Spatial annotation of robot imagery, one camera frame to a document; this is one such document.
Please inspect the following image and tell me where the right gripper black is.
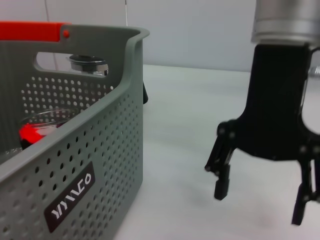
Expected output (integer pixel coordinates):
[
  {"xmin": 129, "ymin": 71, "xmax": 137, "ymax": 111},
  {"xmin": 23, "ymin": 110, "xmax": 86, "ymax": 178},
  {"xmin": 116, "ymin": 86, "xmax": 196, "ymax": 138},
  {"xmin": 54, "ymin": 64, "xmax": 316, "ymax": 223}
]
[{"xmin": 216, "ymin": 43, "xmax": 320, "ymax": 163}]

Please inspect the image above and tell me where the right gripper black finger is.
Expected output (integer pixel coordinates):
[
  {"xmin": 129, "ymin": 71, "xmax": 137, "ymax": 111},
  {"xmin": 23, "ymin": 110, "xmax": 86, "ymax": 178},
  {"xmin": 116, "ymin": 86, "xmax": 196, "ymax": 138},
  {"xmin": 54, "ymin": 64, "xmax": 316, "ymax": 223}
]
[
  {"xmin": 204, "ymin": 134, "xmax": 237, "ymax": 201},
  {"xmin": 290, "ymin": 159, "xmax": 320, "ymax": 226}
]

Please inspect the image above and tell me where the bright red toy brick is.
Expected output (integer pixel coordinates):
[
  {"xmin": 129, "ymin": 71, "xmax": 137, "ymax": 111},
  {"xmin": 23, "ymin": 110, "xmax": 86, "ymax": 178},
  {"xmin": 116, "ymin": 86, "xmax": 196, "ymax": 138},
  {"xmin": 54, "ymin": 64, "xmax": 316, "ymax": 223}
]
[{"xmin": 19, "ymin": 124, "xmax": 52, "ymax": 145}]

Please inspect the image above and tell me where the grey-green perforated storage bin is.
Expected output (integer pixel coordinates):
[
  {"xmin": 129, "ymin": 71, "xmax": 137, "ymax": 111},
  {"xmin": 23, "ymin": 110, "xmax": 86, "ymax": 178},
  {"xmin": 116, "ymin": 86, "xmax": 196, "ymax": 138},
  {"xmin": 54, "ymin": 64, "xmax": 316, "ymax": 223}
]
[{"xmin": 0, "ymin": 21, "xmax": 151, "ymax": 240}]

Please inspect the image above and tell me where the right gripper silver plug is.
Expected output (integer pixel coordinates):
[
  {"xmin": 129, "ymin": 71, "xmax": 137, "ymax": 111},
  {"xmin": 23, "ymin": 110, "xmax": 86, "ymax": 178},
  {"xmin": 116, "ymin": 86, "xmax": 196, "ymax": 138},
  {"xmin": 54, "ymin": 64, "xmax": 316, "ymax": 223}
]
[{"xmin": 308, "ymin": 64, "xmax": 320, "ymax": 78}]

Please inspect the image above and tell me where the glass coffee pot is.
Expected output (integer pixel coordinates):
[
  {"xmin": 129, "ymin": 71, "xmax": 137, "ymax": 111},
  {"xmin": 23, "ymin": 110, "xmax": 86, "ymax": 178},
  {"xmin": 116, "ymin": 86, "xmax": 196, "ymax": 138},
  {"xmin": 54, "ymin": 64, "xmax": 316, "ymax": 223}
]
[{"xmin": 68, "ymin": 53, "xmax": 149, "ymax": 105}]

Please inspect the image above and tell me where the orange bin handle clip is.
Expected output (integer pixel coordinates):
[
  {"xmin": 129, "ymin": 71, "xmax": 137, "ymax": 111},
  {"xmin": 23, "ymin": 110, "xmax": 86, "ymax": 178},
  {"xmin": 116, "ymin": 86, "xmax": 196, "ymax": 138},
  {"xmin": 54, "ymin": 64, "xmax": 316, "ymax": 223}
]
[{"xmin": 0, "ymin": 21, "xmax": 73, "ymax": 43}]

